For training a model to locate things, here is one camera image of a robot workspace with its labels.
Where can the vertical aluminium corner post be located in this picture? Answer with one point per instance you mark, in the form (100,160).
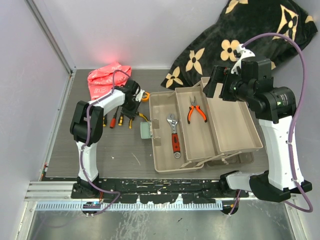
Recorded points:
(48,33)

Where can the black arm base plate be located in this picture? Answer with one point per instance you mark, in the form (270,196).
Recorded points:
(157,191)

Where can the yellow tape measure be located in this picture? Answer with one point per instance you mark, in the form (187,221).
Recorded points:
(145,97)

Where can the red black screwdriver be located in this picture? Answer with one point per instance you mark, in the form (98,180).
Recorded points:
(114,118)

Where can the orange handled adjustable wrench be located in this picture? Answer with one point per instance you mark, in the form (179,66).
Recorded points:
(173,122)

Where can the black floral plush blanket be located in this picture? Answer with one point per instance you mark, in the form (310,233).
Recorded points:
(239,21)

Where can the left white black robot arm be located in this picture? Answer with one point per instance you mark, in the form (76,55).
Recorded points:
(87,126)

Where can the translucent brown plastic toolbox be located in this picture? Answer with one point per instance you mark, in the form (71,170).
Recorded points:
(210,131)

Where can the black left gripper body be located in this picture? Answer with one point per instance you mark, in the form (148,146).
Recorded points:
(130,109)

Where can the yellow black screwdriver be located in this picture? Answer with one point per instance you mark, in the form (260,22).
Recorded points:
(105,121)
(121,119)

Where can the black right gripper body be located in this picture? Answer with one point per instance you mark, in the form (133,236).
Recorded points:
(229,92)

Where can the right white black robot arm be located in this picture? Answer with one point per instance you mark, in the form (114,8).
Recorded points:
(275,109)

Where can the white slotted cable duct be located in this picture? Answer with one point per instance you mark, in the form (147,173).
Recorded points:
(94,206)

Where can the grey green toolbox latch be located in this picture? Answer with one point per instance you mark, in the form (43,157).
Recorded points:
(146,130)

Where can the pink printed cloth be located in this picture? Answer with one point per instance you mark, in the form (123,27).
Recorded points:
(100,81)

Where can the aluminium frame rail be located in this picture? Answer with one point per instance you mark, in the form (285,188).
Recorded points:
(50,190)

